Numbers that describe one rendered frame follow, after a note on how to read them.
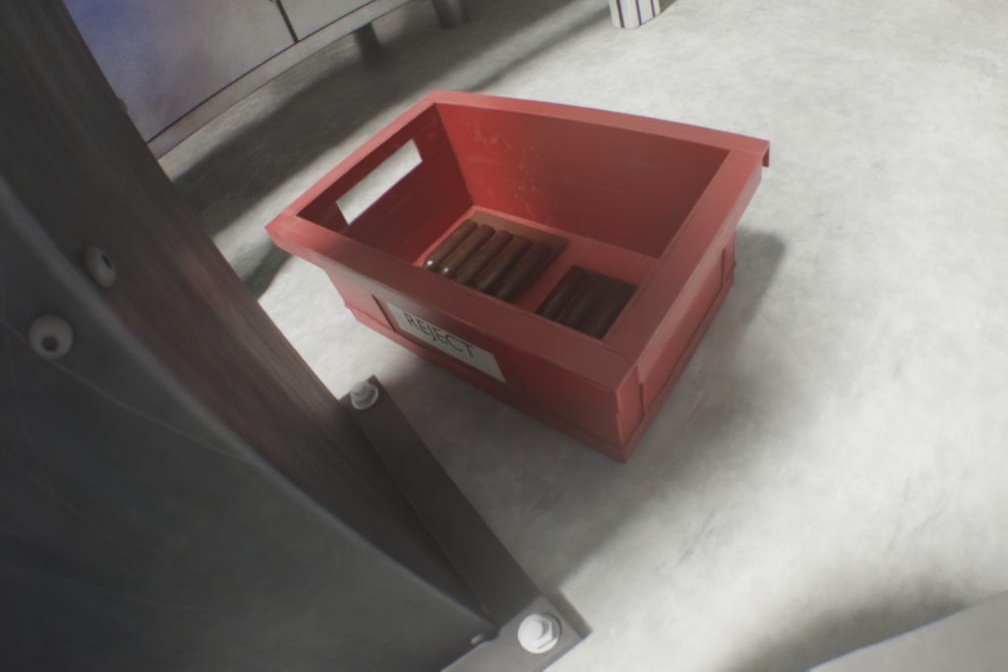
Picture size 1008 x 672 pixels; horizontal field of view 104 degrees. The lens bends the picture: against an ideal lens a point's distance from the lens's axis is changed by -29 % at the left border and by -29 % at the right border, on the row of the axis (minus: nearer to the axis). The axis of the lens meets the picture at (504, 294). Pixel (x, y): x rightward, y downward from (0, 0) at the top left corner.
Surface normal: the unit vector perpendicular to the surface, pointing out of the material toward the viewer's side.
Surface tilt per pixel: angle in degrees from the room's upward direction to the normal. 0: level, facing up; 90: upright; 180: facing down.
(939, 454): 0
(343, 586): 90
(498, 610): 0
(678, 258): 0
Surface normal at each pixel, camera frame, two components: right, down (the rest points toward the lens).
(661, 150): -0.60, 0.67
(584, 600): -0.26, -0.67
